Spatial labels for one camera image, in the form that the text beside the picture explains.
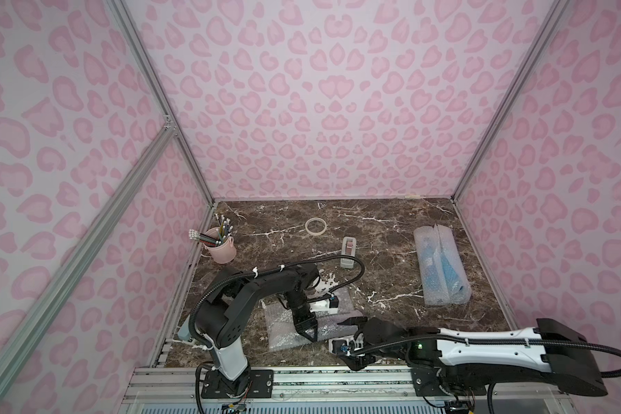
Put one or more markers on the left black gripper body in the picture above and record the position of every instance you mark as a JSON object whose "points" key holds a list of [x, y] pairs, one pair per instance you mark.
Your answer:
{"points": [[300, 316]]}

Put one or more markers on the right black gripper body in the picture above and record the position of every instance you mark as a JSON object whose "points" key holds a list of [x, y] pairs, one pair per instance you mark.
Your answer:
{"points": [[362, 334]]}

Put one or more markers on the bubble wrap sheet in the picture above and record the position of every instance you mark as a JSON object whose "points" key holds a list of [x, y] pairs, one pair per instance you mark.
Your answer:
{"points": [[423, 237], [447, 246], [321, 322]]}

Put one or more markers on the white tape dispenser pink roll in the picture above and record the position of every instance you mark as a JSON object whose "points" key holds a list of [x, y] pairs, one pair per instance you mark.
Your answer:
{"points": [[348, 252]]}

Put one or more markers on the blue glass bottle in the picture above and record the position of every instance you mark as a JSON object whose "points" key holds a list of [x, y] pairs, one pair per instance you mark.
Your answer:
{"points": [[431, 276]]}

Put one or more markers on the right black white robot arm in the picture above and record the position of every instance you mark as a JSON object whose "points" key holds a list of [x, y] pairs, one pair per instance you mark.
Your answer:
{"points": [[464, 364]]}

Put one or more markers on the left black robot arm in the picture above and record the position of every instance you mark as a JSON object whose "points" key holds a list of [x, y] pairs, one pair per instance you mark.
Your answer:
{"points": [[274, 282]]}

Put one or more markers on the beige masking tape roll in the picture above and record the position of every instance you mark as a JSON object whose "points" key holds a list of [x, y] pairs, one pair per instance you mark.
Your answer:
{"points": [[316, 226]]}

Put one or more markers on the pink pen cup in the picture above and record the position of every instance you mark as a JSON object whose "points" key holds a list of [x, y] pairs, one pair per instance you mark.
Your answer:
{"points": [[225, 251]]}

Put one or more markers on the light blue stapler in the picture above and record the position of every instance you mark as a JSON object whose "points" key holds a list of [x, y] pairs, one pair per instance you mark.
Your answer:
{"points": [[184, 333]]}

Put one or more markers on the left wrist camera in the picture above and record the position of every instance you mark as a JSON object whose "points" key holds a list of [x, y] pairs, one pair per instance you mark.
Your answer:
{"points": [[325, 302]]}

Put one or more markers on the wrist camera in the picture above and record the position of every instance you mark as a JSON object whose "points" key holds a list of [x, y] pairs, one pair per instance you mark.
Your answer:
{"points": [[343, 346], [325, 302]]}

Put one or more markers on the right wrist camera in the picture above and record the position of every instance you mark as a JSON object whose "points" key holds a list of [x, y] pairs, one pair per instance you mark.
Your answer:
{"points": [[343, 346]]}

